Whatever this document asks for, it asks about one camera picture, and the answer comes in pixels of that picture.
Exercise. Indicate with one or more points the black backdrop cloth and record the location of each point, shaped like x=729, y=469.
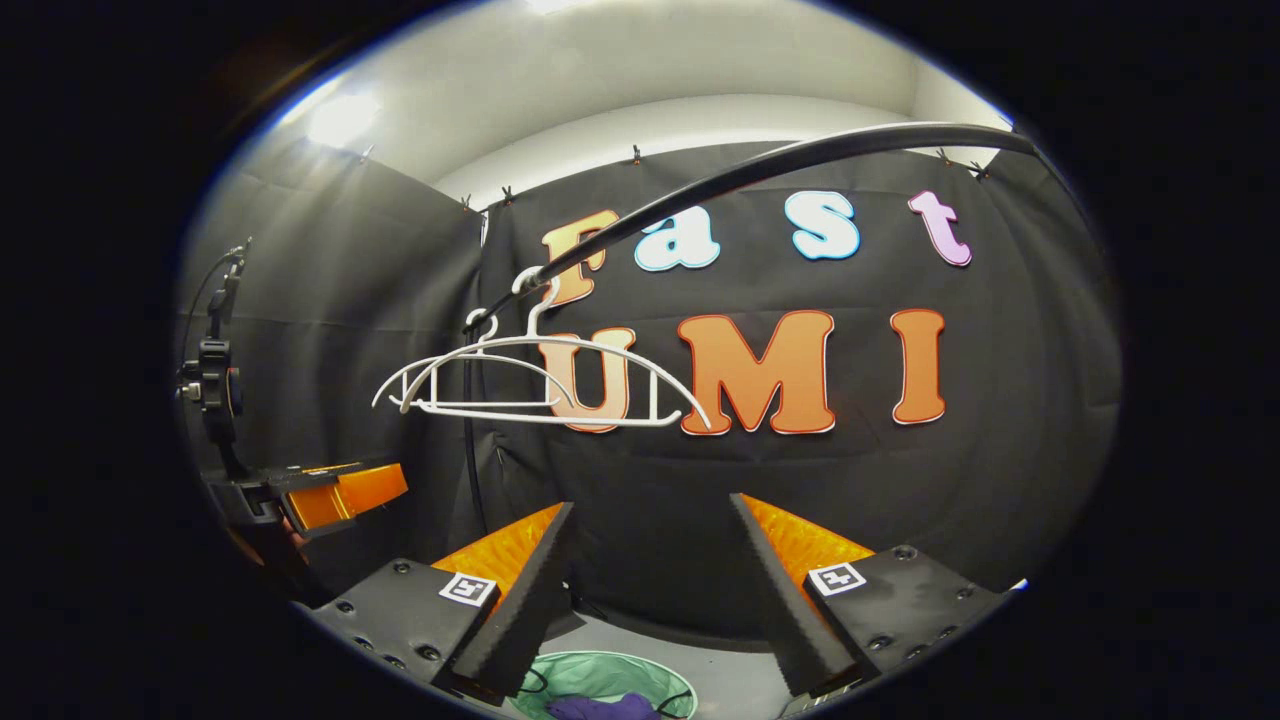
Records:
x=350, y=300
x=1020, y=450

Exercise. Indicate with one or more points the green mesh laundry hamper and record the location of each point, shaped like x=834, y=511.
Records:
x=600, y=675

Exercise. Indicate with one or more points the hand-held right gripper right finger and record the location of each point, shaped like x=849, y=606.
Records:
x=785, y=610

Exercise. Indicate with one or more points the white plastic clothes hanger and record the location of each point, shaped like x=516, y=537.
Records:
x=480, y=355
x=560, y=418

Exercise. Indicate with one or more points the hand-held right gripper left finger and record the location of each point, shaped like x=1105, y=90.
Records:
x=515, y=620

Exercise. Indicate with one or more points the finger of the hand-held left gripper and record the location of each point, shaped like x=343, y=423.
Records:
x=315, y=508
x=372, y=488

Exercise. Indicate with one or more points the black metal clothes rack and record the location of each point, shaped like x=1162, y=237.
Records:
x=800, y=152

